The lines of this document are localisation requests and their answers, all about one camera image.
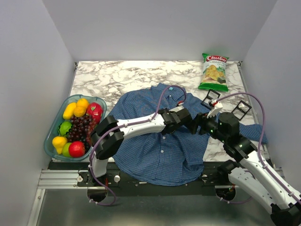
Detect yellow pear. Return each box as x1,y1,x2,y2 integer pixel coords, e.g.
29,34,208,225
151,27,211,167
52,136,68,154

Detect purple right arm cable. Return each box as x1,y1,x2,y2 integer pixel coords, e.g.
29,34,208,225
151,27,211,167
216,92,301,205

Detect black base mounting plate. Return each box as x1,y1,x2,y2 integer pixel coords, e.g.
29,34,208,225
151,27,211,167
77,162,235,197

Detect teal plastic fruit basket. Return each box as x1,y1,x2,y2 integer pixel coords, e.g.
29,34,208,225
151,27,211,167
44,94,107,162

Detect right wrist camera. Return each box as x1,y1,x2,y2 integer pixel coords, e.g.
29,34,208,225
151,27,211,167
206,99,223,118

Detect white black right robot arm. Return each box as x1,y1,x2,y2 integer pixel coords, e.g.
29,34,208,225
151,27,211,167
185,113,301,226

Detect green cassava chips bag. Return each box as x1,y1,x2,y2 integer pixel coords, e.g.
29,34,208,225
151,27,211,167
198,53,229,92

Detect yellow mango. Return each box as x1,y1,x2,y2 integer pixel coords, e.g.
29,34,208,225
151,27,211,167
63,102,77,120

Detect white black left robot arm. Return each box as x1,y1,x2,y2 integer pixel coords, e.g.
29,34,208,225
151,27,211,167
88,105,197,186

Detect orange fruit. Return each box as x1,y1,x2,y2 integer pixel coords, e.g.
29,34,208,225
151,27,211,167
76,98,89,109
73,106,87,118

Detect dark purple grapes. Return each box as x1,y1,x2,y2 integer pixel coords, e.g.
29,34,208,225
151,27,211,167
67,115,97,153

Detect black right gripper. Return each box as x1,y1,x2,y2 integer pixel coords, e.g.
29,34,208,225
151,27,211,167
185,109,228,143

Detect green apple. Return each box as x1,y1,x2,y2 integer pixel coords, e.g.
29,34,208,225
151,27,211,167
62,142,71,158

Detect blue checked shirt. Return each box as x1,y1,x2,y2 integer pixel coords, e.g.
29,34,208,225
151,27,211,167
109,82,268,187

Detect aluminium frame rail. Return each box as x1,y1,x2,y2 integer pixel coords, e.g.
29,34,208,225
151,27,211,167
38,170,78,189

